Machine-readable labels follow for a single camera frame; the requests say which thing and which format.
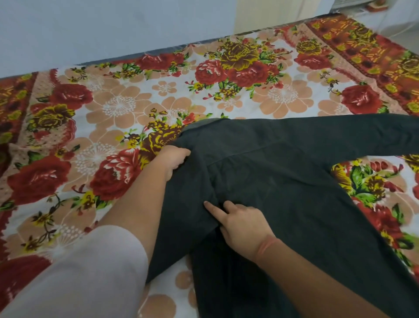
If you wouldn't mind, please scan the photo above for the white sleeve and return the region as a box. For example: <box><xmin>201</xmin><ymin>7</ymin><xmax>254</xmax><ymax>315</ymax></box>
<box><xmin>0</xmin><ymin>225</ymin><xmax>149</xmax><ymax>318</ymax></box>

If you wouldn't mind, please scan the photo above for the floral bed sheet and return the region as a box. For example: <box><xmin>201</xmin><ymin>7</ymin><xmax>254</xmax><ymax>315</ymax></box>
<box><xmin>0</xmin><ymin>13</ymin><xmax>419</xmax><ymax>318</ymax></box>

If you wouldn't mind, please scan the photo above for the person's right forearm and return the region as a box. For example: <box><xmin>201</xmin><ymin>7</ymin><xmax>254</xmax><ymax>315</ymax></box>
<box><xmin>254</xmin><ymin>237</ymin><xmax>390</xmax><ymax>318</ymax></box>

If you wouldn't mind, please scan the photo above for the red object on ledge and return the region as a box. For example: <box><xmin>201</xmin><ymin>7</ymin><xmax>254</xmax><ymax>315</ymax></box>
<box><xmin>365</xmin><ymin>0</ymin><xmax>390</xmax><ymax>13</ymax></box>

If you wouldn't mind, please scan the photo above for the dark green shirt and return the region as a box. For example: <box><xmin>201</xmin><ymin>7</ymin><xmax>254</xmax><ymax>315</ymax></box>
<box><xmin>146</xmin><ymin>113</ymin><xmax>419</xmax><ymax>318</ymax></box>

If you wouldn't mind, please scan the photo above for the person's right hand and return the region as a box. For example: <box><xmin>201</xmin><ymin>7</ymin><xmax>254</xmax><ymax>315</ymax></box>
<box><xmin>204</xmin><ymin>200</ymin><xmax>277</xmax><ymax>263</ymax></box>

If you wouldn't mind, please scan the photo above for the person's left hand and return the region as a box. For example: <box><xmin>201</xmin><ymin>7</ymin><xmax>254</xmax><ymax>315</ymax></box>
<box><xmin>154</xmin><ymin>145</ymin><xmax>191</xmax><ymax>182</ymax></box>

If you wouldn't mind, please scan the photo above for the person's left forearm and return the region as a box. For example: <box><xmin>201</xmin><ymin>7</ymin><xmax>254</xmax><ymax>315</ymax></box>
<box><xmin>98</xmin><ymin>161</ymin><xmax>171</xmax><ymax>263</ymax></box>

